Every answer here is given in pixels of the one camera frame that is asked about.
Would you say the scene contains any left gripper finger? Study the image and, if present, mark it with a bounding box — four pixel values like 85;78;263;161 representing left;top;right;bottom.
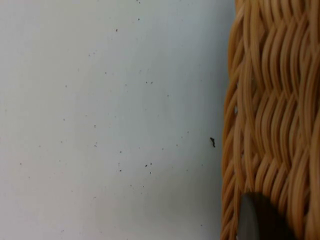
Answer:
235;191;298;240

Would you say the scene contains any pale brown wicker basket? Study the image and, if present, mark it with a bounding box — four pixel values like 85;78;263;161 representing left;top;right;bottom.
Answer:
219;0;320;240

